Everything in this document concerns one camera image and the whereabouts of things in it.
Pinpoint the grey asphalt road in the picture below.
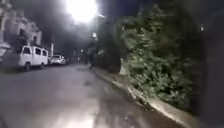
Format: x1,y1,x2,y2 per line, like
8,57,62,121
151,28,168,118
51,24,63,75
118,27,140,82
0,62,188,128

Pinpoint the green hedge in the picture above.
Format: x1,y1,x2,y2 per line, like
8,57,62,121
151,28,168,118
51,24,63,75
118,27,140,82
113,3,214,113

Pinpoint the pale concrete kerb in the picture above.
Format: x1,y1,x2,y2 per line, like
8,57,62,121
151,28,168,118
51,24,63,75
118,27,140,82
89,65,209,128

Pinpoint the person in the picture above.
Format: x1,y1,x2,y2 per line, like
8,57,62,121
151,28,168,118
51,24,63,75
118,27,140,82
86,46,96,70

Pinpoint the pole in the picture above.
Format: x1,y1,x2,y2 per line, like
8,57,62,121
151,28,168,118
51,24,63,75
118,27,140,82
50,41,55,58

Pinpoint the white car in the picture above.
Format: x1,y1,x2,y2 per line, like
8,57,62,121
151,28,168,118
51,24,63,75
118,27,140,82
48,54,68,66

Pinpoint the white van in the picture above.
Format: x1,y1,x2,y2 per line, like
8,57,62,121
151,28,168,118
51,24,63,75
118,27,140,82
2,45,50,72

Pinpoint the pale building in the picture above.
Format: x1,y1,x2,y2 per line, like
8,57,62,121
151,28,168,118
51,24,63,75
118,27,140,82
0,2,44,58

